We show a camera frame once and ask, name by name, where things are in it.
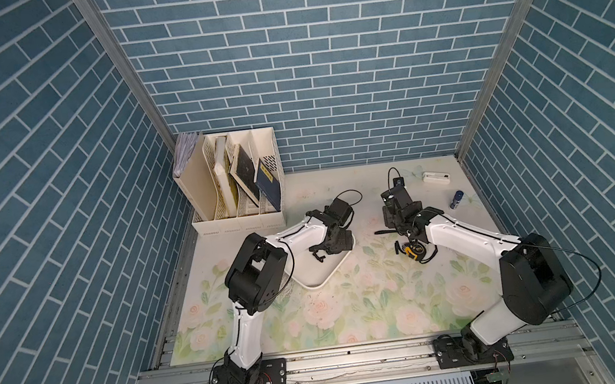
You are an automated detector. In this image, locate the round black tape measure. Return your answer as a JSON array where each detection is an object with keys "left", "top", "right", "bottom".
[{"left": 309, "top": 245, "right": 333, "bottom": 262}]

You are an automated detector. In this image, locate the black yellow tape measure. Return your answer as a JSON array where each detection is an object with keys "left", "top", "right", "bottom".
[{"left": 394, "top": 240, "right": 439, "bottom": 264}]

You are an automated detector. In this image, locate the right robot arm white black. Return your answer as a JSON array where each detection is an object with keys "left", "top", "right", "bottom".
[{"left": 381, "top": 185, "right": 574, "bottom": 360}]

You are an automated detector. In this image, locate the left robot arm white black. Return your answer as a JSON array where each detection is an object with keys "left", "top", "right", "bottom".
[{"left": 225, "top": 212, "right": 356, "bottom": 372}]

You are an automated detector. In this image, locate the white storage tray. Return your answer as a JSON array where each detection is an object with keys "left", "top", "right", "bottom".
[{"left": 285, "top": 228, "right": 352, "bottom": 290}]

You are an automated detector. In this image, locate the white rectangular box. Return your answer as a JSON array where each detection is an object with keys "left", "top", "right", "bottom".
[{"left": 422, "top": 171, "right": 451, "bottom": 185}]

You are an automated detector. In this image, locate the small blue bottle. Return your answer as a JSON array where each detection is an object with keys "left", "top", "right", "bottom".
[{"left": 450, "top": 190, "right": 465, "bottom": 210}]

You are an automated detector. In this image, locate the floral table mat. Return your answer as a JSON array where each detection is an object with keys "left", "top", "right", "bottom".
[{"left": 170, "top": 210, "right": 502, "bottom": 366}]

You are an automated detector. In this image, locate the blue cover book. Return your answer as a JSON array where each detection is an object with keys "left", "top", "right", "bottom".
[{"left": 254, "top": 159, "right": 282, "bottom": 212}]

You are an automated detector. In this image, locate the white plastic file organizer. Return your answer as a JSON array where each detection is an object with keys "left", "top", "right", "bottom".
[{"left": 192, "top": 127, "right": 287, "bottom": 236}]

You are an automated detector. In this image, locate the black cover book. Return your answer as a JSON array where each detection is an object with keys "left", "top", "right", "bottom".
[{"left": 230, "top": 144, "right": 260, "bottom": 207}]

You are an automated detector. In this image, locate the white and yellow book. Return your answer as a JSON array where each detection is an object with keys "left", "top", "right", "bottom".
[{"left": 213, "top": 136, "right": 239, "bottom": 217}]

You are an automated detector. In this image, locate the beige file folder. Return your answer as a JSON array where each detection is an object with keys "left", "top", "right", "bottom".
[{"left": 172, "top": 132, "right": 217, "bottom": 222}]

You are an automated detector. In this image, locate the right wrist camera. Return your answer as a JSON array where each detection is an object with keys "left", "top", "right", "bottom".
[{"left": 393, "top": 177, "right": 405, "bottom": 187}]

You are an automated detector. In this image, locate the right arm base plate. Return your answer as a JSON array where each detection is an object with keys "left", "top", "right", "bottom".
[{"left": 432, "top": 334, "right": 514, "bottom": 369}]

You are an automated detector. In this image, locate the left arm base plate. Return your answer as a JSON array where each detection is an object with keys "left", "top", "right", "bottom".
[{"left": 210, "top": 357, "right": 287, "bottom": 384}]

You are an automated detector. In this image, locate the aluminium mounting rail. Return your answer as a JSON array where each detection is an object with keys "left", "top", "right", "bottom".
[{"left": 137, "top": 321, "right": 613, "bottom": 384}]

